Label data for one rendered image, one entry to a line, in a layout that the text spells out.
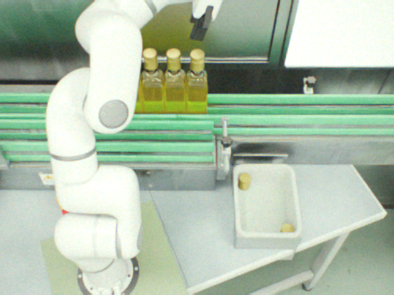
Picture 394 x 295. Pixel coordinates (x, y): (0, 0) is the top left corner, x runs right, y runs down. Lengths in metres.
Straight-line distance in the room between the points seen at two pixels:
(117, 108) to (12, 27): 0.70
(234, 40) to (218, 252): 0.58
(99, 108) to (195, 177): 0.61
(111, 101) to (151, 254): 0.57
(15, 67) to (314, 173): 0.96
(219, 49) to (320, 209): 0.54
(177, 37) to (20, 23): 0.43
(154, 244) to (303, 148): 0.51
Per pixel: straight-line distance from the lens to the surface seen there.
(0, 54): 1.52
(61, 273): 1.29
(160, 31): 1.31
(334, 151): 1.46
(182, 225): 1.37
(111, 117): 0.79
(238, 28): 1.30
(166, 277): 1.23
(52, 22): 1.39
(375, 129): 1.44
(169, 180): 1.36
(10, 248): 1.43
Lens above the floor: 1.98
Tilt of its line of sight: 56 degrees down
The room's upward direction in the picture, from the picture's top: straight up
